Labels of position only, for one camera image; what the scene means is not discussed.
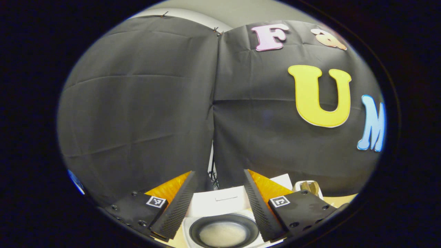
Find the white toaster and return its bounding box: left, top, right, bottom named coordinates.
left=292, top=180, right=324, bottom=200

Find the black backdrop cloth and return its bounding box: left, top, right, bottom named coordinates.
left=57, top=15, right=386, bottom=207

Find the black tripod stand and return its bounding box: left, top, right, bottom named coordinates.
left=206, top=143, right=221, bottom=190

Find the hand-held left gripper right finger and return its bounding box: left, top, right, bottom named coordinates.
left=243, top=169, right=348, bottom=242

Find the white rice cooker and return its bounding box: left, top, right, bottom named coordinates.
left=182, top=173, right=293, bottom=248

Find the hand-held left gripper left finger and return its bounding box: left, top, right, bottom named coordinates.
left=98, top=170, right=197, bottom=241

